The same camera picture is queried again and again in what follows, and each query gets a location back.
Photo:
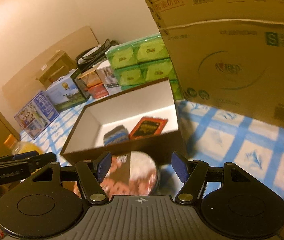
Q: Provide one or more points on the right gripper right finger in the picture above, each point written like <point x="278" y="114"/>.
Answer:
<point x="192" y="174"/>

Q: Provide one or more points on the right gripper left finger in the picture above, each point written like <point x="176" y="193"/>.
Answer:
<point x="91" y="174"/>

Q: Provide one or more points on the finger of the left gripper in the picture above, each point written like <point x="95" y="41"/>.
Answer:
<point x="35" y="162"/>
<point x="18" y="156"/>

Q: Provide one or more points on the striped knit sock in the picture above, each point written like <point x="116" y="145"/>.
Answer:
<point x="117" y="135"/>

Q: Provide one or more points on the red black foil packet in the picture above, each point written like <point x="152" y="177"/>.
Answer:
<point x="147" y="127"/>

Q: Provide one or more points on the orange juice bottle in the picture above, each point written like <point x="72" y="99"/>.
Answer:
<point x="19" y="147"/>

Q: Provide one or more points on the blue milk carton box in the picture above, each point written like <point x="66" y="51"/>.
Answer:
<point x="36" y="115"/>

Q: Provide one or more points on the blue checked bed sheet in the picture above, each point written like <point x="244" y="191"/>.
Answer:
<point x="211" y="135"/>

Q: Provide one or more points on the black instant rice bowl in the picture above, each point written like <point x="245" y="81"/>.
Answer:
<point x="131" y="174"/>

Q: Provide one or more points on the brown open storage box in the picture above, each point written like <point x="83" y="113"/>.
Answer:
<point x="127" y="108"/>

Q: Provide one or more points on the milk box with cow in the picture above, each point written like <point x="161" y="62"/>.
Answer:
<point x="68" y="91"/>

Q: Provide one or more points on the stacked orange snack boxes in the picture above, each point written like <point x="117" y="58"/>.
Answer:
<point x="93" y="84"/>

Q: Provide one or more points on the brown cardboard box at back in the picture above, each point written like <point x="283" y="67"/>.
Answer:
<point x="58" y="66"/>

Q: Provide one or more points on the small white product box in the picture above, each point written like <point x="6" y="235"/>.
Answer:
<point x="109" y="80"/>

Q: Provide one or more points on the green tissue pack bundle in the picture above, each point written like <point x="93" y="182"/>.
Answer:
<point x="142" y="61"/>

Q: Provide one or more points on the large cardboard box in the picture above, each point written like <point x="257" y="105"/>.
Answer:
<point x="228" y="54"/>

